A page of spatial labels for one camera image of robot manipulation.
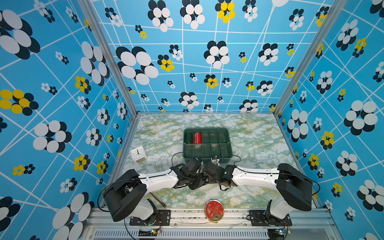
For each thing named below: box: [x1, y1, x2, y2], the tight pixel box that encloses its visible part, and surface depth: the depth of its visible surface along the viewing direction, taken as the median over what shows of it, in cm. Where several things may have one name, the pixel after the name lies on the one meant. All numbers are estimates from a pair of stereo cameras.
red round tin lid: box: [205, 199, 225, 222], surface depth 74 cm
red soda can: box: [193, 132, 202, 144], surface depth 100 cm
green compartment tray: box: [182, 127, 233, 164], surface depth 101 cm
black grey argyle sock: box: [188, 173, 210, 190], surface depth 77 cm
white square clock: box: [130, 146, 148, 163], surface depth 96 cm
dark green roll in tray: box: [185, 132, 193, 144], surface depth 101 cm
